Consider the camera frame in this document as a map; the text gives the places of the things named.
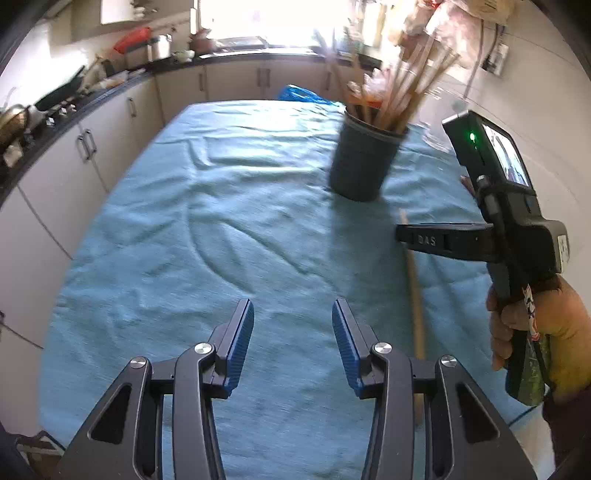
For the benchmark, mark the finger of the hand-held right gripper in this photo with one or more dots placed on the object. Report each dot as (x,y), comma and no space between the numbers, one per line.
(438,242)

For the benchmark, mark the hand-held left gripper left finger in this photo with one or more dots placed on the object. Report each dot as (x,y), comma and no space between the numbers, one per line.
(240,344)

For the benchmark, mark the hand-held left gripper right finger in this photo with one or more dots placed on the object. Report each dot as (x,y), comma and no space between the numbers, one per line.
(345,344)

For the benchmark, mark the long bamboo chopstick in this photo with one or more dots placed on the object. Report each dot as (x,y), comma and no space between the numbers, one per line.
(418,314)

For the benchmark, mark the dark grey utensil cup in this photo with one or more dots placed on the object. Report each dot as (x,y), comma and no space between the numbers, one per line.
(362,161)

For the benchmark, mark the bunch of wooden chopsticks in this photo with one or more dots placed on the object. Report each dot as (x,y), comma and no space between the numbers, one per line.
(397,101)

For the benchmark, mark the person's right forearm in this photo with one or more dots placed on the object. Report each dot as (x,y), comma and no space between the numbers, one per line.
(570,429)

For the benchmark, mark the person's right hand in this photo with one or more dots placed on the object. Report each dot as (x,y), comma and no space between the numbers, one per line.
(568,332)

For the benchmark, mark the blue tablecloth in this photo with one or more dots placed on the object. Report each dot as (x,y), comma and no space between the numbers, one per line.
(207,230)

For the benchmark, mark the blue plastic bag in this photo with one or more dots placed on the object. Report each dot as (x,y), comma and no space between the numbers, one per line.
(302,94)

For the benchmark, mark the pink hanging plastic bag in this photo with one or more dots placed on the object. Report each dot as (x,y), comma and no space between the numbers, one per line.
(455,32)

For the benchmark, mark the kitchen window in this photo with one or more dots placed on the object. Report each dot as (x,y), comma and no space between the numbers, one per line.
(272,21)

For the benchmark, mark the steel pot on counter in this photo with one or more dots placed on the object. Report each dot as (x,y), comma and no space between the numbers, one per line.
(160,47)

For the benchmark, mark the black wok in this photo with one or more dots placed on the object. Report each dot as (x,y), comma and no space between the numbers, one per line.
(60,90)

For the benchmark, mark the steel kettle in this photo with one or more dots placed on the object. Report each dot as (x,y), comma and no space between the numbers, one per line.
(14,127)

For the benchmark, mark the red plastic basket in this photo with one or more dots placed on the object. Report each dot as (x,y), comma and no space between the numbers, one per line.
(131,40)

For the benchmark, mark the wall power outlet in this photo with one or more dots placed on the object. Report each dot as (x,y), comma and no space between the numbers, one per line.
(496,60)

